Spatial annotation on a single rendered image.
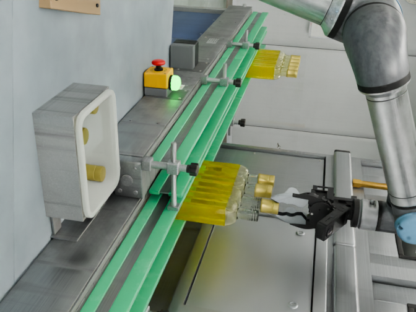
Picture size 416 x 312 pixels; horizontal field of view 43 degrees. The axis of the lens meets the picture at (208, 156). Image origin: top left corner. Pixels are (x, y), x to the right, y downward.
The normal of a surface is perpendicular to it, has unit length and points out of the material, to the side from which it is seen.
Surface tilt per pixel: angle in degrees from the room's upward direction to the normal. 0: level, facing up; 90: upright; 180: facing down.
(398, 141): 85
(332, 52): 90
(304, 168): 90
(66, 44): 0
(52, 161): 90
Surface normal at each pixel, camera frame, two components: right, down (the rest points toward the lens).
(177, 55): -0.22, 0.44
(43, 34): 0.98, 0.11
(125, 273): 0.02, -0.89
